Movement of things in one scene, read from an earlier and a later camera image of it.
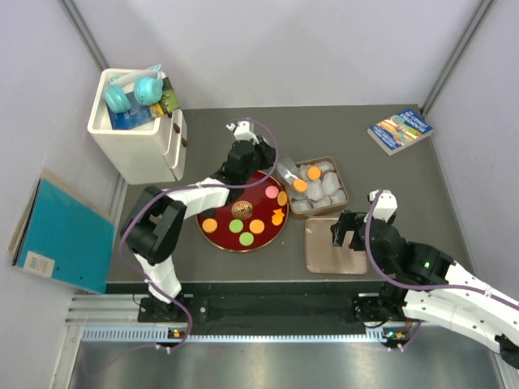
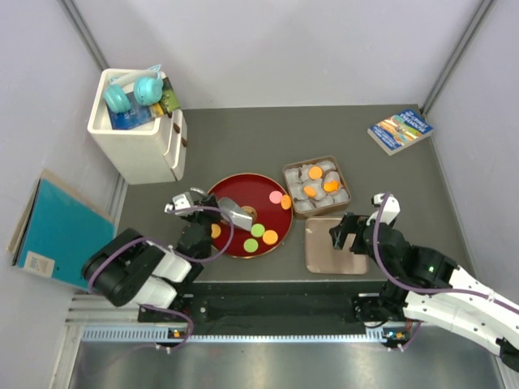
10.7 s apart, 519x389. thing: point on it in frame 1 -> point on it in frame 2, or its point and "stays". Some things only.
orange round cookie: (313, 173) stays
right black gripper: (345, 223) stays
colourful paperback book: (400, 131) stays
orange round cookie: (256, 226) -> (270, 237)
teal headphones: (147, 87) stays
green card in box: (169, 100) stays
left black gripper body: (261, 159) -> (205, 218)
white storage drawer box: (142, 144) stays
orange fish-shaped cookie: (277, 217) -> (331, 186)
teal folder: (61, 232) stays
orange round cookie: (300, 185) -> (310, 191)
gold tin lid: (323, 256) stays
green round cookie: (236, 226) -> (258, 230)
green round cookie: (246, 238) -> (250, 245)
